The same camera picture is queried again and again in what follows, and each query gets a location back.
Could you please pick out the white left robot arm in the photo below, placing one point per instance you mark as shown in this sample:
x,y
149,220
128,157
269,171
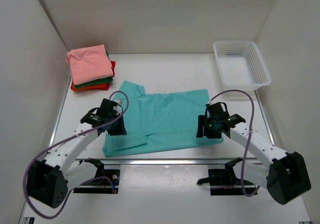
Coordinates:
x,y
51,179

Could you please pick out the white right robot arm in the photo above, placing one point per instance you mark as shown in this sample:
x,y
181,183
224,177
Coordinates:
x,y
284,175

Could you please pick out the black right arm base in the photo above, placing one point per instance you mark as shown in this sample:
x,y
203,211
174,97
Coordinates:
x,y
223,181

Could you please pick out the aluminium table rail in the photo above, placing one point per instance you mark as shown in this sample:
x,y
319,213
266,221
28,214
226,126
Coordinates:
x,y
175,161

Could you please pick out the pink folded t shirt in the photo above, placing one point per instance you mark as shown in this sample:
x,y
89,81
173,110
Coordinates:
x,y
89,64

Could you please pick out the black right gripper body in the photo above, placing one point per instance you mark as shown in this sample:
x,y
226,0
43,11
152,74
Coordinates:
x,y
210,129

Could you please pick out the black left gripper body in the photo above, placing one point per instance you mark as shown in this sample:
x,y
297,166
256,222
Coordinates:
x,y
114,115

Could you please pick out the green folded t shirt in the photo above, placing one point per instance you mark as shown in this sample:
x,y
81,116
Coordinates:
x,y
100,80

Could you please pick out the white plastic basket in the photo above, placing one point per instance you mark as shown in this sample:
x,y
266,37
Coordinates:
x,y
241,65

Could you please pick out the orange folded t shirt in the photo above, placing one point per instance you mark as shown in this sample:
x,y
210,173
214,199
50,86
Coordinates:
x,y
104,86

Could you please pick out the red folded t shirt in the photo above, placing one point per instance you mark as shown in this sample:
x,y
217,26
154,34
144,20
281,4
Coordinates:
x,y
113,67

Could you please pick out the teal t shirt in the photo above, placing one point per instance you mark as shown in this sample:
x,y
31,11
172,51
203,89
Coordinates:
x,y
158,122

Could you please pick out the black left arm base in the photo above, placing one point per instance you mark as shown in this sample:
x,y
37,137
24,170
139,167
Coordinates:
x,y
106,179

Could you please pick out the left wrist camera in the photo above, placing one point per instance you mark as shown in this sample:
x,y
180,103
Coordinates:
x,y
118,101

